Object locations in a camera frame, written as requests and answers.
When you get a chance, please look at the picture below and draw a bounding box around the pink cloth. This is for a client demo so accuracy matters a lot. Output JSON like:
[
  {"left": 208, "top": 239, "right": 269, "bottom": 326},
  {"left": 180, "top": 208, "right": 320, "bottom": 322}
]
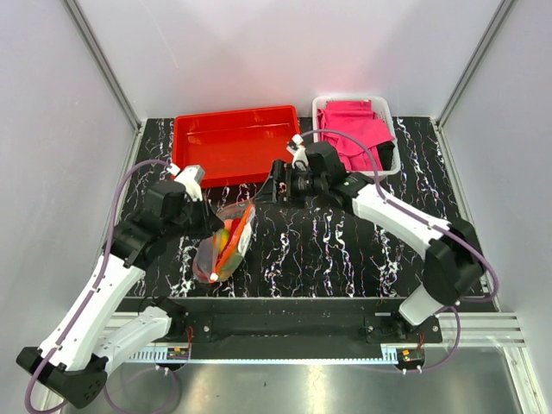
[{"left": 317, "top": 101, "right": 395, "bottom": 172}]

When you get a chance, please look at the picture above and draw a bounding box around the right aluminium frame post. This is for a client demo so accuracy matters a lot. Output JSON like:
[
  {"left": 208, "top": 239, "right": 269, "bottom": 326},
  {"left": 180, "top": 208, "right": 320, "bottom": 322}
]
[{"left": 436, "top": 0, "right": 518, "bottom": 128}]

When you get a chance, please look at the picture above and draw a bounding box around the red plastic tray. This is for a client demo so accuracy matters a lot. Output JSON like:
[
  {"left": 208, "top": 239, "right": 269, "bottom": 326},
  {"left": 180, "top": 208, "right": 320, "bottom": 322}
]
[{"left": 172, "top": 105, "right": 299, "bottom": 188}]

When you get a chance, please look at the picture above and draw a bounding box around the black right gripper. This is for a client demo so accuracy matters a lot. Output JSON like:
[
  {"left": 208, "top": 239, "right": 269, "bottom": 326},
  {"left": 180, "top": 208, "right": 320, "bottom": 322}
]
[{"left": 252, "top": 160, "right": 328, "bottom": 210}]

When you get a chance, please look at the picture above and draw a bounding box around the left aluminium frame post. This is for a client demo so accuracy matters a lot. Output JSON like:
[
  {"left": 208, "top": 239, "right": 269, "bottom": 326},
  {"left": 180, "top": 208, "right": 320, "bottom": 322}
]
[{"left": 63, "top": 0, "right": 146, "bottom": 130}]

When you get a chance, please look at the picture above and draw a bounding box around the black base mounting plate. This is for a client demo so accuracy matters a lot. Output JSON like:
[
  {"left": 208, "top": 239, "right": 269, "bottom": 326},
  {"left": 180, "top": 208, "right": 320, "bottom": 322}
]
[{"left": 141, "top": 296, "right": 445, "bottom": 359}]

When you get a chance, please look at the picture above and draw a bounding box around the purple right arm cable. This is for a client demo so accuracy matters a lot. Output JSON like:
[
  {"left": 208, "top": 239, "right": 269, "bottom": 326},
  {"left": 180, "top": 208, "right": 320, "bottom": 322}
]
[{"left": 299, "top": 131, "right": 501, "bottom": 301}]

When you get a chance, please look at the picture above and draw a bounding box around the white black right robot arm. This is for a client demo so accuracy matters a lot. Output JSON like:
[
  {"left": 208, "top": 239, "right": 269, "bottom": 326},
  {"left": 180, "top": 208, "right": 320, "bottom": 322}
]
[{"left": 254, "top": 142, "right": 486, "bottom": 342}]

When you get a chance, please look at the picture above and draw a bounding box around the white slotted cable duct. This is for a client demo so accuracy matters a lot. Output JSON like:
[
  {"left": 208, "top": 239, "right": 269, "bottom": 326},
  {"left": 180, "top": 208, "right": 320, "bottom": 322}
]
[{"left": 128, "top": 347, "right": 190, "bottom": 364}]

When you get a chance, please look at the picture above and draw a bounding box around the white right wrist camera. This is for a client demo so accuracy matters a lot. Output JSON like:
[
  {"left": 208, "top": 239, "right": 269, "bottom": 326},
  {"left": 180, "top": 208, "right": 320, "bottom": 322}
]
[{"left": 286, "top": 134, "right": 309, "bottom": 171}]

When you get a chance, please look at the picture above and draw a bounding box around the clear zip top bag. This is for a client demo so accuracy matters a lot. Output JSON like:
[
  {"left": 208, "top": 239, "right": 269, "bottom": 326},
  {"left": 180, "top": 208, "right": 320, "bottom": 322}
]
[{"left": 192, "top": 199, "right": 255, "bottom": 284}]

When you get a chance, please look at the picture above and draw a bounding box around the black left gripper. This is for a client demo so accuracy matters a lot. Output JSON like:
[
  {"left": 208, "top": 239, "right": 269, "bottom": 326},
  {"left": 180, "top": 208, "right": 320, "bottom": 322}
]
[{"left": 165, "top": 191, "right": 225, "bottom": 241}]

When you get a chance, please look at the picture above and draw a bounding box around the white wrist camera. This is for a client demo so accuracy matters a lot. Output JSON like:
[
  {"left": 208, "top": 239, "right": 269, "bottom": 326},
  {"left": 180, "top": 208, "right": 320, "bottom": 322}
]
[
  {"left": 167, "top": 163, "right": 205, "bottom": 202},
  {"left": 286, "top": 134, "right": 309, "bottom": 171}
]

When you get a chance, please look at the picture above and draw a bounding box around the black marble pattern mat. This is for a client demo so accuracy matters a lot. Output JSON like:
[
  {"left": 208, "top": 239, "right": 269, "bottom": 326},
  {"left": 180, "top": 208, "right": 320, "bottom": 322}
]
[{"left": 129, "top": 116, "right": 461, "bottom": 298}]

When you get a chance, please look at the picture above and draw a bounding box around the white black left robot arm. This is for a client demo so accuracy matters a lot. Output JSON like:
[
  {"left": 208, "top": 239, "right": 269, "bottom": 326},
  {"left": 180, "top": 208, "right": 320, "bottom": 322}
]
[{"left": 16, "top": 178, "right": 223, "bottom": 409}]

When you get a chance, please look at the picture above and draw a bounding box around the white plastic basket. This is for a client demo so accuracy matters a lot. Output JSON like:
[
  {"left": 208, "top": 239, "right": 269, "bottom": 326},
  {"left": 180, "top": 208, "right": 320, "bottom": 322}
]
[{"left": 312, "top": 95, "right": 401, "bottom": 177}]

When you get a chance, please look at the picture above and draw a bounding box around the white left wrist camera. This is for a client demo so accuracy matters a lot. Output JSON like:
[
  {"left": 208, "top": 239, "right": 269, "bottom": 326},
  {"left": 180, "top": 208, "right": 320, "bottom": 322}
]
[{"left": 167, "top": 163, "right": 205, "bottom": 202}]

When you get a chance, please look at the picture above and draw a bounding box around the aluminium frame post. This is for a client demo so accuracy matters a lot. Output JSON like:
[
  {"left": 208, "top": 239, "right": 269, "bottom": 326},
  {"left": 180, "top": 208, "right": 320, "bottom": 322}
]
[
  {"left": 63, "top": 0, "right": 146, "bottom": 130},
  {"left": 436, "top": 0, "right": 518, "bottom": 128}
]

